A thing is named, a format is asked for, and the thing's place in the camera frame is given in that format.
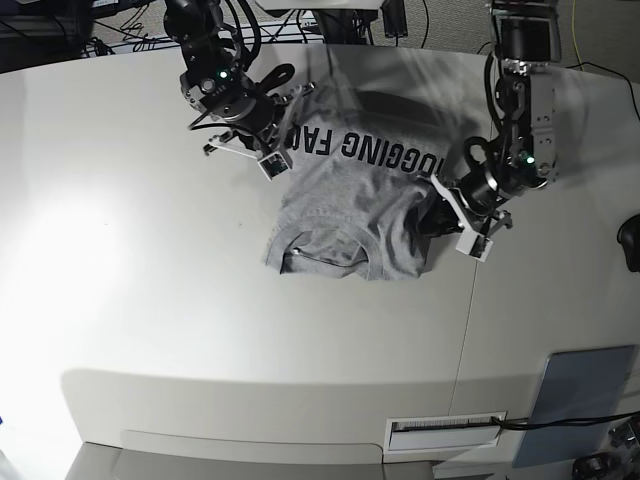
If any blue-grey flat pad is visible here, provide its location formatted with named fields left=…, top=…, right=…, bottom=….
left=512, top=345, right=637, bottom=469

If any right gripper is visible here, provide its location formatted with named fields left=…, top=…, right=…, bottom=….
left=203, top=82, right=316, bottom=180

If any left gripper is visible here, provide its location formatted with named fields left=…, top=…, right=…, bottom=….
left=429, top=169, right=513, bottom=262

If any grey T-shirt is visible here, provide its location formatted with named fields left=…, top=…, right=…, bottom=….
left=263, top=85, right=479, bottom=281

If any black aluminium extrusion bar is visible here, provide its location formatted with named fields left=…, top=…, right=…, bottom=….
left=381, top=0, right=408, bottom=39

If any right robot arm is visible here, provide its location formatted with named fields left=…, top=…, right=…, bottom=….
left=164, top=1, right=315, bottom=180

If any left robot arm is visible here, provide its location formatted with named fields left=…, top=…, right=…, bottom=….
left=429, top=1, right=561, bottom=262

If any black office chair armrest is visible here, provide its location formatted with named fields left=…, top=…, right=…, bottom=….
left=617, top=214, right=640, bottom=273

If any black cable on table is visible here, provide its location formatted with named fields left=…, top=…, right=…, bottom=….
left=492, top=412, right=640, bottom=431

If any white slotted label plate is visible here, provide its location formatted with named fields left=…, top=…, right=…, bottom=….
left=383, top=411, right=506, bottom=454

